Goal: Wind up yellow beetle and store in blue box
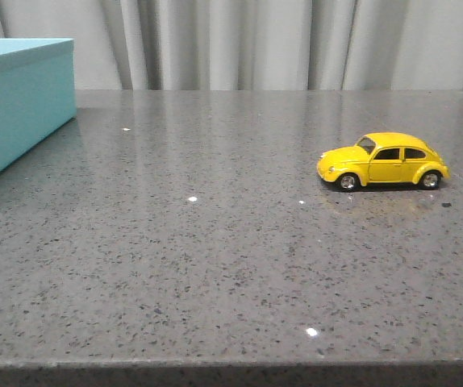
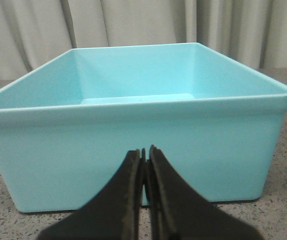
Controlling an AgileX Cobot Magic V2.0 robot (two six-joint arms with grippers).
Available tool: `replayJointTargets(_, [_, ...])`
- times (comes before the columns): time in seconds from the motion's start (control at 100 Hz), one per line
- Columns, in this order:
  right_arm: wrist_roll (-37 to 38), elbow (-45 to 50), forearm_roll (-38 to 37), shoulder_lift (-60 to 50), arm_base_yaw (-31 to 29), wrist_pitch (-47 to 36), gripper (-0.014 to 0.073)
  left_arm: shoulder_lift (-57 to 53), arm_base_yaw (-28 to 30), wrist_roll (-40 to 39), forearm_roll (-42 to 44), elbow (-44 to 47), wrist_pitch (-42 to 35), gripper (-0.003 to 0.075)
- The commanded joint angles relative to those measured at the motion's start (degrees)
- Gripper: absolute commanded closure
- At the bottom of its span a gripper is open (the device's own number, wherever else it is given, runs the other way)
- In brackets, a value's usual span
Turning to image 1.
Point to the yellow toy beetle car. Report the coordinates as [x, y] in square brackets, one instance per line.
[383, 158]

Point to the white pleated curtain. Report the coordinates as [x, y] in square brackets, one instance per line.
[257, 45]

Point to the light blue storage box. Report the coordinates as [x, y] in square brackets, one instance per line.
[36, 92]

